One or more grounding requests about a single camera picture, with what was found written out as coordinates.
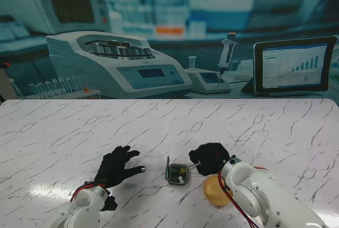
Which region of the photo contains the dark transparent pill box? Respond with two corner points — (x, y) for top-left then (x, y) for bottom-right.
(165, 155), (189, 186)

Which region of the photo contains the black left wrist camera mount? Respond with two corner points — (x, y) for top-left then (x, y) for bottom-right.
(102, 195), (119, 212)

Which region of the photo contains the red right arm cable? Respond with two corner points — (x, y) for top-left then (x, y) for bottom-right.
(218, 171), (259, 228)

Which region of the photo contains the yellow round dish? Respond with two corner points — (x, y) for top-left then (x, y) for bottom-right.
(203, 175), (234, 207)

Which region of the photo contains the printed laboratory backdrop poster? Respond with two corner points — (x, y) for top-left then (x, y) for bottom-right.
(0, 0), (339, 99)

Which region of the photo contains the red left arm cable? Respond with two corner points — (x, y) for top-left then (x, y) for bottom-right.
(70, 181), (106, 203)

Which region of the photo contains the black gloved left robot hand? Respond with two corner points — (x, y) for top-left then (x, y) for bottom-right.
(94, 145), (148, 187)

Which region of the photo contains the dark stand with red knob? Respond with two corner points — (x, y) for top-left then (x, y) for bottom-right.
(0, 62), (17, 101)

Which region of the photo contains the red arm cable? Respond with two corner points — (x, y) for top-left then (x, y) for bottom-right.
(70, 181), (106, 203)
(218, 171), (259, 228)

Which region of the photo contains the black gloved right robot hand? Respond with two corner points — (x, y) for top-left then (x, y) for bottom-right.
(189, 143), (231, 177)

